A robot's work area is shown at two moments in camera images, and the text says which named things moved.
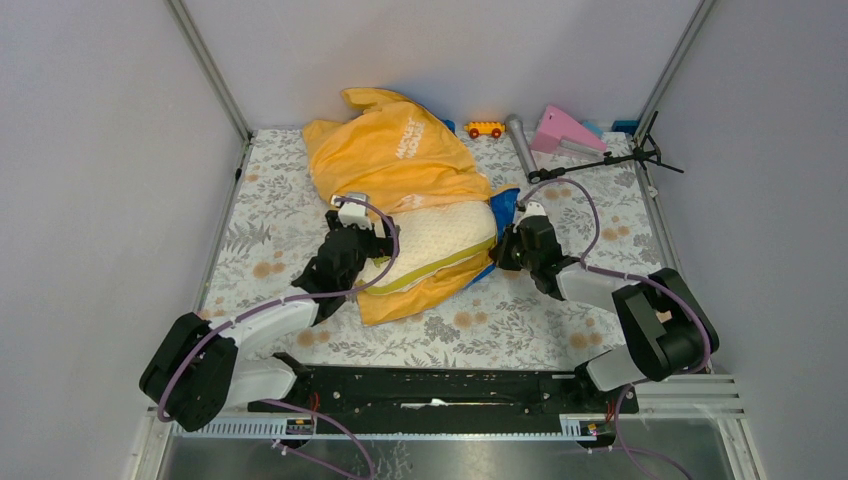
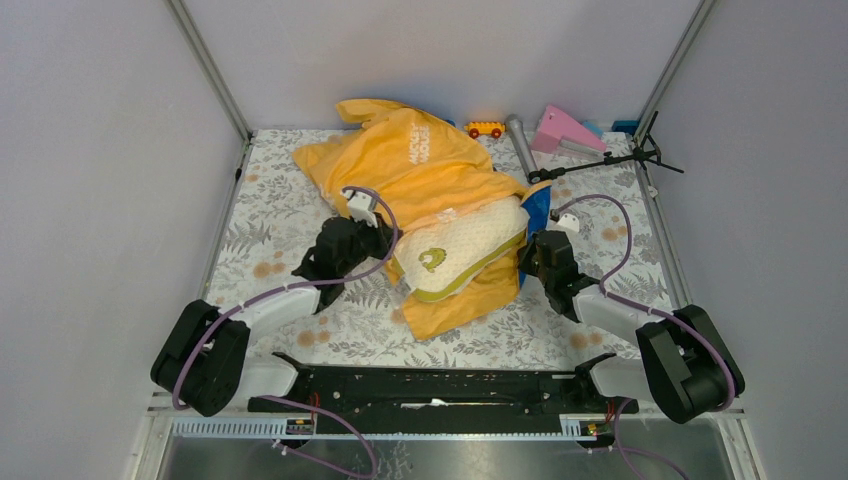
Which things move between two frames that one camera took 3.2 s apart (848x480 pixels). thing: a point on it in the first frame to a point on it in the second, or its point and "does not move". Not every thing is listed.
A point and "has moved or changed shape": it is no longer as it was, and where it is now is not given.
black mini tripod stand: [649, 151] does not move
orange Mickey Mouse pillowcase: [398, 154] has moved or changed shape
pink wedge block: [555, 126] does not move
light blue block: [594, 128] does not move
